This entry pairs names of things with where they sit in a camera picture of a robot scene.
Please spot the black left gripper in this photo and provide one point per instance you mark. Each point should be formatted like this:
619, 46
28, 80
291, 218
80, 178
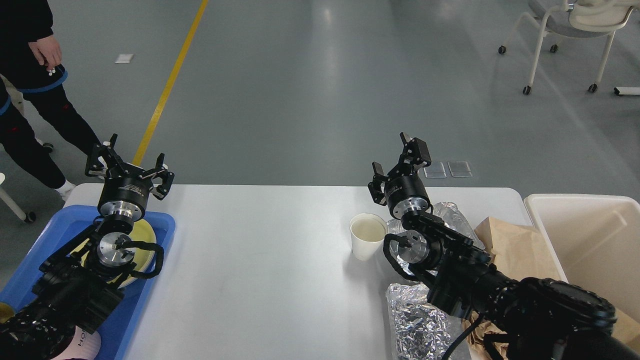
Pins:
123, 194

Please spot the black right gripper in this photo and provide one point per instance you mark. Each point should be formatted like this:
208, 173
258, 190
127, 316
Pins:
405, 192

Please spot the foil front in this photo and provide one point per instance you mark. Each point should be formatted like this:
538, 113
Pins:
418, 329

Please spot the white office chair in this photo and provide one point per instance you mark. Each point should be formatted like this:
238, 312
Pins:
573, 19

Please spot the pink plate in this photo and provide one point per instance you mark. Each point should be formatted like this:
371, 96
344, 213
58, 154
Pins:
129, 280

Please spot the person in black clothes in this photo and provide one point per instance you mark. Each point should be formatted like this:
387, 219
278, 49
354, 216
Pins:
31, 60

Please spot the crumpled foil back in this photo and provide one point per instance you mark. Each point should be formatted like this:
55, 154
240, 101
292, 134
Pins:
453, 219

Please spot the pink mug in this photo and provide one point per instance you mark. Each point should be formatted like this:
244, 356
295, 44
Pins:
80, 346

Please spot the blue plastic tray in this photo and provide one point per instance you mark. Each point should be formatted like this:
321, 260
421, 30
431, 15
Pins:
117, 332

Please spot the white bar on floor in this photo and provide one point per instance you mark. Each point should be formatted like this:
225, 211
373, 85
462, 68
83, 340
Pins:
626, 91

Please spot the brown paper bag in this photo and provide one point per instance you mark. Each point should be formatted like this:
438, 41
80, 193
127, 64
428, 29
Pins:
519, 252

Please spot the clear floor plate left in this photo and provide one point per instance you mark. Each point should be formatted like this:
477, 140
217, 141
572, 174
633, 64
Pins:
436, 170

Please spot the clear floor plate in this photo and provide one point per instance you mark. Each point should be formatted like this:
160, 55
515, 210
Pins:
436, 170
460, 169

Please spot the dark green mug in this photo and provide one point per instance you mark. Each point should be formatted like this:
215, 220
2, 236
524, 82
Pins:
6, 312

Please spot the foil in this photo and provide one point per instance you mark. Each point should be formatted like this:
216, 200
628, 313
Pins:
418, 329
453, 219

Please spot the yellow plate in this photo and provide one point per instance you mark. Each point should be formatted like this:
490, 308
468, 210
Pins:
142, 235

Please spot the white plastic bin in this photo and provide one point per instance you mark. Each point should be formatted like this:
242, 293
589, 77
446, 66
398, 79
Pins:
596, 239

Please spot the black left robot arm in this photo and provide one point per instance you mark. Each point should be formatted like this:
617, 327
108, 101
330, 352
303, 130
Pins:
80, 286

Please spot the white paper cup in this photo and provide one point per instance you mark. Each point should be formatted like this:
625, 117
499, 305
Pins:
367, 232

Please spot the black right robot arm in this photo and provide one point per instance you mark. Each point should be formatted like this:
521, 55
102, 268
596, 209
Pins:
538, 318

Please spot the clear floor plate right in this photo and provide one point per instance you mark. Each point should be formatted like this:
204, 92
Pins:
460, 169

